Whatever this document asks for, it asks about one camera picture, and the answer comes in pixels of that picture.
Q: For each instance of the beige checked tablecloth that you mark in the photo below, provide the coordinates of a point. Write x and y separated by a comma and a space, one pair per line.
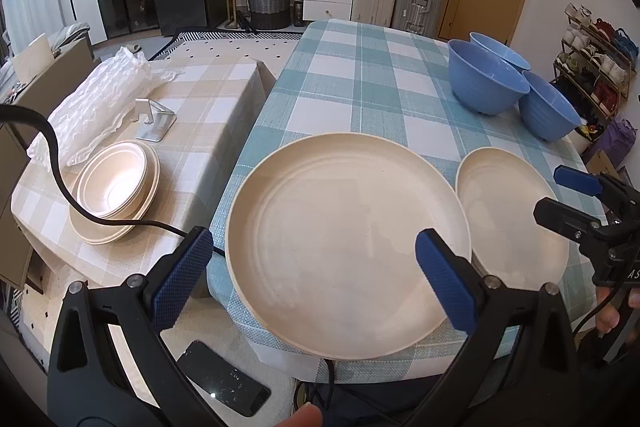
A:
210, 107

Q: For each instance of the purple bag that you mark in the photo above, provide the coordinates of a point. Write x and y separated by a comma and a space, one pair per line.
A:
617, 139

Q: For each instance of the shelved shoe collection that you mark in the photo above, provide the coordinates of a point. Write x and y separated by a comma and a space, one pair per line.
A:
605, 62

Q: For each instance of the clear bubble wrap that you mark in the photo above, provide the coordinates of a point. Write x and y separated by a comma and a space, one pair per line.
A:
95, 102

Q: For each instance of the silver metal phone stand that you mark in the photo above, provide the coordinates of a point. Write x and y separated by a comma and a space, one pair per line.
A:
157, 127

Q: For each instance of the person's right hand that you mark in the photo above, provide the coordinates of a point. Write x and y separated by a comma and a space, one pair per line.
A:
609, 312

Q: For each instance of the black smartphone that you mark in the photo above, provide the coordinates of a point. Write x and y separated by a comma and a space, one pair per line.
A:
225, 382

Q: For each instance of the small beige plate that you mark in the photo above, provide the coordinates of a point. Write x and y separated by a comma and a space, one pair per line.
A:
505, 207

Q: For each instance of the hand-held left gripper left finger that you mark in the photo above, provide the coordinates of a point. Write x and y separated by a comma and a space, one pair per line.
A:
182, 279

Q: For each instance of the beige paper bowl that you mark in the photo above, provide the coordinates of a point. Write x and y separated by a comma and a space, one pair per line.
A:
117, 182

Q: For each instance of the person's left hand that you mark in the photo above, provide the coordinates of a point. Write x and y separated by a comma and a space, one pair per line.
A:
302, 418

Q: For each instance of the small brown cardboard box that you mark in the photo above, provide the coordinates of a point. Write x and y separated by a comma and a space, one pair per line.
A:
602, 164

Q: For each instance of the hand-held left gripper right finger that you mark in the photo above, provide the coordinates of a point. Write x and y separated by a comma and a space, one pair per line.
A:
445, 282

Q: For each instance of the metal shoe rack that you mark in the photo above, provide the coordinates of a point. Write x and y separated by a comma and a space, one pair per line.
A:
582, 27

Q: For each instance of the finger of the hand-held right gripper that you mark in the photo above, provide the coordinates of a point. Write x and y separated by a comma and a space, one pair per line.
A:
575, 179
560, 214

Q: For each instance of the light blue bowl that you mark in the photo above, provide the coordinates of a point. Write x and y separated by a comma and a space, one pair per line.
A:
505, 54

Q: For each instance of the black water bottle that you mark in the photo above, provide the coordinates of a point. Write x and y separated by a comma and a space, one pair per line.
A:
299, 12

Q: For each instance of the white flat panel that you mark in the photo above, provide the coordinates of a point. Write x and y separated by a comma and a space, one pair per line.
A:
32, 57

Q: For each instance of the large beige plate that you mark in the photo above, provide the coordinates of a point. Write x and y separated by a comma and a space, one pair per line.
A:
345, 232

